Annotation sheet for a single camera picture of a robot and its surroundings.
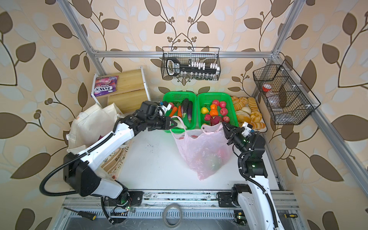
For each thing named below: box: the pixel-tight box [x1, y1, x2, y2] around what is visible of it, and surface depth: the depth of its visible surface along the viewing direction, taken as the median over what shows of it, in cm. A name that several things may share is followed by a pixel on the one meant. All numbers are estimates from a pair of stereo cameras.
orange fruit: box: [209, 103, 219, 117], surface depth 110 cm
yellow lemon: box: [201, 106, 209, 115], surface depth 110 cm
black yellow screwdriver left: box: [63, 207, 97, 221], surface depth 71 cm
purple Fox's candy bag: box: [90, 75, 119, 98], surface depth 82 cm
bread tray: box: [230, 95, 268, 134], surface depth 107 cm
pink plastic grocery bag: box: [169, 115, 233, 181], surface depth 78 cm
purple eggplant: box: [187, 100, 193, 124], surface depth 112 cm
